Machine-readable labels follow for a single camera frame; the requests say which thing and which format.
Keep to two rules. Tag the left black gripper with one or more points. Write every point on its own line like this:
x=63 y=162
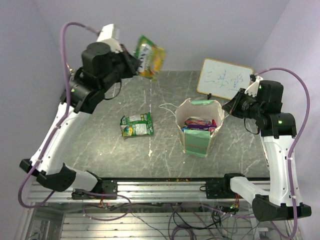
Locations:
x=134 y=64

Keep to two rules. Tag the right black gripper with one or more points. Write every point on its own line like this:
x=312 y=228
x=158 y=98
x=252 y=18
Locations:
x=230 y=106

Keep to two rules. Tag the purple pink snack packet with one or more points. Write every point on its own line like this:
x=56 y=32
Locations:
x=200 y=124

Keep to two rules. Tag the yellow Fox's candy bag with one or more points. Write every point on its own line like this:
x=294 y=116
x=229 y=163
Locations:
x=151 y=58

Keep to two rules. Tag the green patterned paper bag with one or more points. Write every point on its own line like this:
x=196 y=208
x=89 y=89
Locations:
x=193 y=142

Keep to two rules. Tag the green snack packet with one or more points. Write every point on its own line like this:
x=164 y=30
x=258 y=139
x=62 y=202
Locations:
x=137 y=125

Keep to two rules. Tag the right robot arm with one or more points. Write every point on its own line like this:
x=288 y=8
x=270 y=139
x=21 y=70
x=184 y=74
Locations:
x=262 y=102

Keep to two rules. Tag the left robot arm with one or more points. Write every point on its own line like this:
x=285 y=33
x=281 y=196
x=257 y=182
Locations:
x=102 y=66

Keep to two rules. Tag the small whiteboard with writing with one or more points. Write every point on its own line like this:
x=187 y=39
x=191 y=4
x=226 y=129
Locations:
x=222 y=79

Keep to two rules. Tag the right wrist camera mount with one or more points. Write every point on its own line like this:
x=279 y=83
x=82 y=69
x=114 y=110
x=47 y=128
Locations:
x=253 y=88

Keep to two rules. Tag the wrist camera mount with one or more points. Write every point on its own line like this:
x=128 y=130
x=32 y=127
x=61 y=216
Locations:
x=109 y=35
x=253 y=88

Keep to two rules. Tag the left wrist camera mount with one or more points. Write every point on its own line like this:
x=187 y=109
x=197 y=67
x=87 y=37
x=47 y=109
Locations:
x=109 y=35

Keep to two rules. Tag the aluminium rail frame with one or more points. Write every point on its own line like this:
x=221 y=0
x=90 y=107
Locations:
x=138 y=192

